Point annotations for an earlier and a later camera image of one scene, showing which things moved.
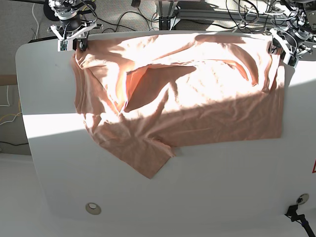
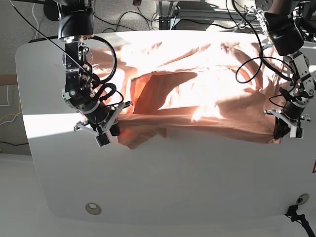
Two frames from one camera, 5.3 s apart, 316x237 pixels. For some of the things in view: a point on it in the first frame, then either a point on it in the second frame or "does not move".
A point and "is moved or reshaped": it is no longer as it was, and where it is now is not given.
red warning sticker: [314, 168] does not move
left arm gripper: [65, 43] to [101, 135]
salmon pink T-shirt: [141, 95] is moved or reshaped
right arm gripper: [292, 54] to [296, 131]
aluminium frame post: [167, 8] does not move
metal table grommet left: [93, 208] does not move
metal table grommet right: [302, 198] does not move
